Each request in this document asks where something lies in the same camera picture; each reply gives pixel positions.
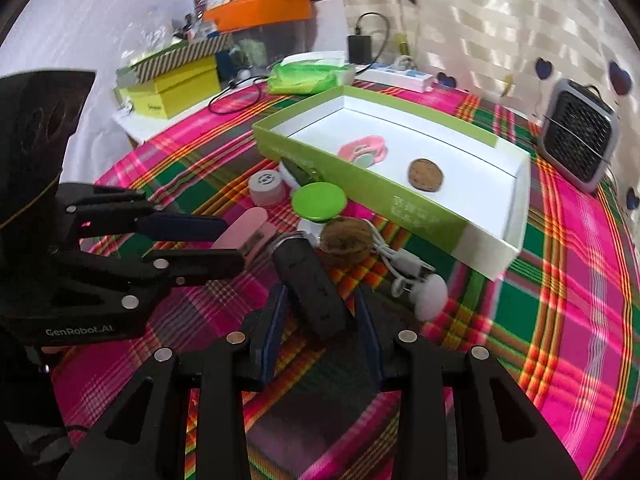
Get green round lid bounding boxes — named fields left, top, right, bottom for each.
left=292, top=182, right=351, bottom=222

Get cream curtain with hearts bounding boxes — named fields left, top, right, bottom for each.
left=335, top=0, right=640, bottom=221

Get black charger adapter with cable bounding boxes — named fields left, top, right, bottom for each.
left=347, top=11, right=393, bottom=65

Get grey portable heater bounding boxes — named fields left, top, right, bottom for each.
left=537, top=79, right=621, bottom=195

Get green tissue pack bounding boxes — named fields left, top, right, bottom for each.
left=267, top=55, right=357, bottom=96

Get white power strip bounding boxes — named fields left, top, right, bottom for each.
left=356, top=62, right=435, bottom=93

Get clear plastic bag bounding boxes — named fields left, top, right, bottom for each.
left=140, top=10, right=201, bottom=56

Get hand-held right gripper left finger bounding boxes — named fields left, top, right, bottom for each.
left=57, top=285, right=291, bottom=480

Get striped box lid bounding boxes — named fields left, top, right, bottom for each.
left=131, top=35, right=236, bottom=83

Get green and white cardboard box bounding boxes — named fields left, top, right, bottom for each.
left=251, top=85, right=531, bottom=281

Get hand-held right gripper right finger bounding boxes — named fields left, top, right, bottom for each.
left=352, top=285, right=583, bottom=480

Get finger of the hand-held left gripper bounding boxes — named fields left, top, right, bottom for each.
left=56, top=182, right=229, bottom=247
left=49, top=246, right=247, bottom=312

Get white usb cable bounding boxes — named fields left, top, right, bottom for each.
left=367, top=220, right=436, bottom=301

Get yellow cardboard box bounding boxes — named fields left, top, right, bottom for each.
left=117, top=55, right=221, bottom=121

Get black rectangular device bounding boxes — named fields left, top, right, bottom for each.
left=271, top=232, right=348, bottom=341

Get pink and green round clip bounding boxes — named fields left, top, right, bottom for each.
left=337, top=135, right=388, bottom=167

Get thin black cable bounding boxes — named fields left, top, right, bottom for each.
left=207, top=74, right=271, bottom=116

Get orange round container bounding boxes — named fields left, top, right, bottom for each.
left=202, top=0, right=313, bottom=33

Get pink green plaid tablecloth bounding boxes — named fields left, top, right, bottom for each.
left=50, top=80, right=636, bottom=480

